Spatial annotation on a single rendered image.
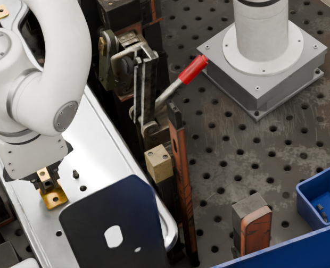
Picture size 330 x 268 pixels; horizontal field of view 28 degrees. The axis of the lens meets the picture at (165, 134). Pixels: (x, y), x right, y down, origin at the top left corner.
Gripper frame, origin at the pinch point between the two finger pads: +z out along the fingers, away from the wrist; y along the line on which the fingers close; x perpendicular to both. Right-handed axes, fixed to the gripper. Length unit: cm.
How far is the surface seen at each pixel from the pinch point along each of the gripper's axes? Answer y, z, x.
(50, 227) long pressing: 2.8, 3.3, 7.1
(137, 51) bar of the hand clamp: -20.3, -18.0, -1.1
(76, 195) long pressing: -3.4, 3.3, 3.8
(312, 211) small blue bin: -44, 25, 18
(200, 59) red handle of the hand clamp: -30.4, -11.5, 0.4
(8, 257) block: 11.0, 5.3, 7.4
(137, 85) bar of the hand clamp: -19.3, -10.6, -1.0
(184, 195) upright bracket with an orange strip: -19.9, 6.4, 11.5
